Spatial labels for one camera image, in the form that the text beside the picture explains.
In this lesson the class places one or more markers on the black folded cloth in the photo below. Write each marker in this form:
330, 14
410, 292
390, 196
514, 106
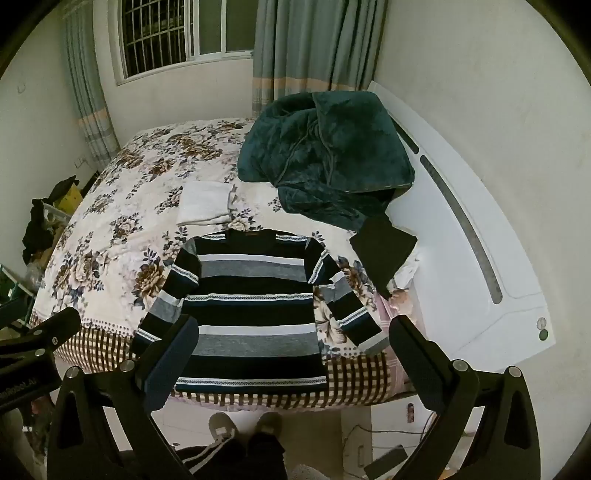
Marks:
383, 249

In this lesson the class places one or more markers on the white headboard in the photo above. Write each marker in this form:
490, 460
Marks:
443, 300

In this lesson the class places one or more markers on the striped knit sweater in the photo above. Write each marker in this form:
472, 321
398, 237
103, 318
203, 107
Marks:
258, 286

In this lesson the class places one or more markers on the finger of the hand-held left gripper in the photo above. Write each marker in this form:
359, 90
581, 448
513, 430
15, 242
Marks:
55, 330

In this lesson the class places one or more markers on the person's shoe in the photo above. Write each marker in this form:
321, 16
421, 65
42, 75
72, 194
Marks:
269, 427
223, 427

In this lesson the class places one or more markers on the narrow grey-green curtain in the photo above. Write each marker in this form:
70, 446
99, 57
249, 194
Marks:
87, 92

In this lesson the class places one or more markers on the dark cloth pile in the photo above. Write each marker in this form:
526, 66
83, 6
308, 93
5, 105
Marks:
39, 226

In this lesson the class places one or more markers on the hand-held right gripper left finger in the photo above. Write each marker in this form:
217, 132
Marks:
168, 369

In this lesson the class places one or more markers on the person's left shoe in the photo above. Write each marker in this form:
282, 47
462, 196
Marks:
223, 427

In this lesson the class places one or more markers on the floral cream blanket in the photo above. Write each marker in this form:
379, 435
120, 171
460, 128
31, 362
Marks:
115, 221

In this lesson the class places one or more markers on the wide grey-green curtain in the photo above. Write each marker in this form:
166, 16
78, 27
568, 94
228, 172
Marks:
314, 41

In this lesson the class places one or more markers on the person's black striped pants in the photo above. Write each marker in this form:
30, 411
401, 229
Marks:
240, 459

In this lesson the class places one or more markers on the dark green jacket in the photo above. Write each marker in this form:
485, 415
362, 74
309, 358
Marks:
323, 147

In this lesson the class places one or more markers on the person's right shoe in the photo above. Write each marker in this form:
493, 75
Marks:
269, 427

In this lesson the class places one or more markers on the white folded cloth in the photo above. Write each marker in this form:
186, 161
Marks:
203, 201

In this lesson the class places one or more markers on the yellow box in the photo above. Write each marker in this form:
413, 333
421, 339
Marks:
69, 201

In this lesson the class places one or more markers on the barred window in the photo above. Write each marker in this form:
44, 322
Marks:
157, 37

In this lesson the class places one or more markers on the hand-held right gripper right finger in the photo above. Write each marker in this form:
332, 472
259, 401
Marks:
418, 369

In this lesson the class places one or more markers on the round headboard cap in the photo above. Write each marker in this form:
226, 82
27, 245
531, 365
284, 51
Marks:
541, 321
545, 334

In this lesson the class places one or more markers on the black floor device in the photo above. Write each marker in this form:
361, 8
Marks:
385, 461

